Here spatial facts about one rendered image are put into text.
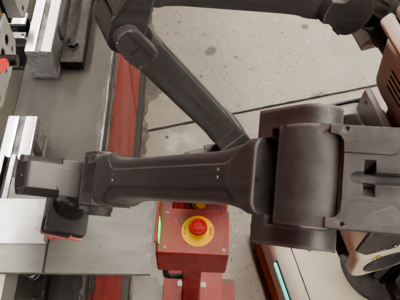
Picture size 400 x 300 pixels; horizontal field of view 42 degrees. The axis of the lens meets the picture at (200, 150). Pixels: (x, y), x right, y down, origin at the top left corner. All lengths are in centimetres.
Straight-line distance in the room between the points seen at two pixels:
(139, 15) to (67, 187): 26
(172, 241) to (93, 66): 47
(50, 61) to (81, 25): 16
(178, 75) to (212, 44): 169
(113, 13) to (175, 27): 188
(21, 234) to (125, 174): 40
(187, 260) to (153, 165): 65
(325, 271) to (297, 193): 134
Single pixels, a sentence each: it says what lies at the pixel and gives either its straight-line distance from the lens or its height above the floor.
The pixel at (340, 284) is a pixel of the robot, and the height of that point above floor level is 28.
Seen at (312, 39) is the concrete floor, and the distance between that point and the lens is 264.
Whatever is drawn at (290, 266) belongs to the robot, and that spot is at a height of 28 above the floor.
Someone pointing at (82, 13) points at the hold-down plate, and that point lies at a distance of 140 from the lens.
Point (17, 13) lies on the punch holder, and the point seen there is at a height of 120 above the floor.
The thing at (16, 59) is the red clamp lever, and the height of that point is 126.
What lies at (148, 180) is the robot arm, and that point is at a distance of 56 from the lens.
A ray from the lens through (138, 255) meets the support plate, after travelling 91.
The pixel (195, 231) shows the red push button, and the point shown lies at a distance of 114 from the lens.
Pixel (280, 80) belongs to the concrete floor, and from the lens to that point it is 244.
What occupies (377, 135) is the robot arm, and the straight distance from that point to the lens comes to 39.
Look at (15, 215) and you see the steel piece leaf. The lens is 98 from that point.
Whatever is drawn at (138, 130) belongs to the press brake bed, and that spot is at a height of 5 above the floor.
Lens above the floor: 185
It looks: 58 degrees down
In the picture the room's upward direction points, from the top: 3 degrees clockwise
